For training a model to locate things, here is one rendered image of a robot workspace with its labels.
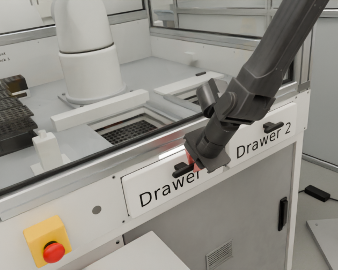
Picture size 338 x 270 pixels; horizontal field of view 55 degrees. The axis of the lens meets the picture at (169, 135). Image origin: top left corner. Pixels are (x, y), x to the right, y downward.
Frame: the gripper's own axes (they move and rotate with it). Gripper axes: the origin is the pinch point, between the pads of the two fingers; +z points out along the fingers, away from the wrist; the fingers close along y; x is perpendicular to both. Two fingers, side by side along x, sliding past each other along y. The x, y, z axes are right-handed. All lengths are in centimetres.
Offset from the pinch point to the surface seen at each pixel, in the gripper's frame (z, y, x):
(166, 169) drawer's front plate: 0.8, 2.7, 6.5
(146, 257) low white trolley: 9.1, -11.5, 18.5
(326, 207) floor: 86, -32, -114
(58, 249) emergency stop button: 0.2, -2.9, 35.2
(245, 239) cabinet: 38.3, -20.7, -24.2
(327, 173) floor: 96, -17, -145
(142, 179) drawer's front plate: 0.7, 3.0, 13.1
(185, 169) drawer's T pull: -1.4, 0.1, 3.4
